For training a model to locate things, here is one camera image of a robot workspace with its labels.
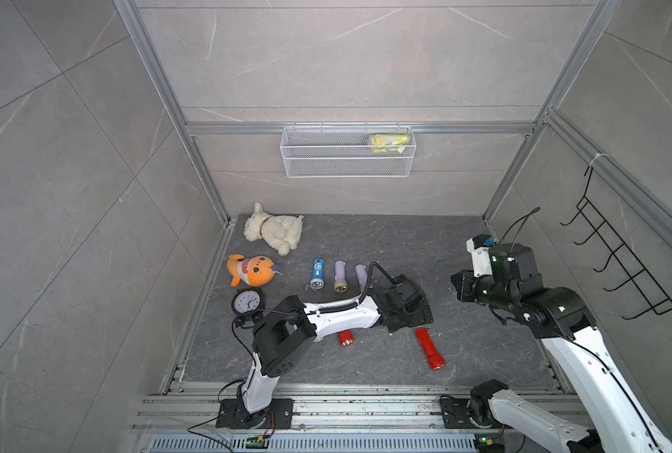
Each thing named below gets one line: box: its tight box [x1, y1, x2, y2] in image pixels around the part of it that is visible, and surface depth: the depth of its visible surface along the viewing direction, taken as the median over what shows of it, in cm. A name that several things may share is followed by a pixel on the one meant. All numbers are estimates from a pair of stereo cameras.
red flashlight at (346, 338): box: [338, 329, 354, 347], surface depth 86 cm
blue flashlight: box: [310, 257, 325, 290], surface depth 100 cm
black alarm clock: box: [231, 286, 267, 317], surface depth 95 cm
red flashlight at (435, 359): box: [415, 328, 447, 371], surface depth 84 cm
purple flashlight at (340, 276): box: [334, 259, 349, 294], surface depth 100 cm
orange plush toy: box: [226, 253, 284, 287], surface depth 97 cm
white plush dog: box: [243, 201, 304, 256], surface depth 109 cm
